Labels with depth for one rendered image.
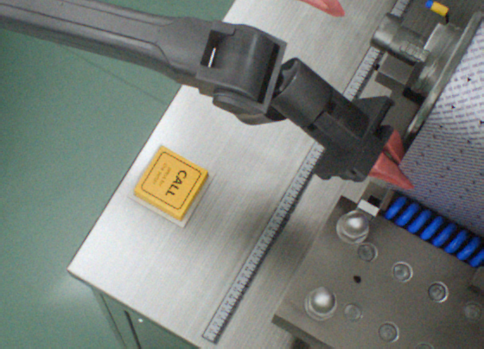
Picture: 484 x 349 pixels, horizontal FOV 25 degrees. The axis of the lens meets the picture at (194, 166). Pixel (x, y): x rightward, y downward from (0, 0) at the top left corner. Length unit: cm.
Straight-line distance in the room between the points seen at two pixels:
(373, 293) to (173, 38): 37
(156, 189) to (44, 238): 97
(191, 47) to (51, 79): 132
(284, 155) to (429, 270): 26
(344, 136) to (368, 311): 20
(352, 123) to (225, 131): 29
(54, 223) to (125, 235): 95
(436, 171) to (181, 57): 29
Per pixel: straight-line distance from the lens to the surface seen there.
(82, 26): 116
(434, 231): 127
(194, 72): 112
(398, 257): 127
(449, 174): 117
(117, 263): 138
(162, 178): 138
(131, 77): 242
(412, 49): 108
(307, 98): 116
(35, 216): 235
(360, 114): 120
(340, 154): 120
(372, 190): 138
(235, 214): 140
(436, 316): 127
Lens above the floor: 225
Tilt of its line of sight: 73 degrees down
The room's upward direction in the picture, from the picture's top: straight up
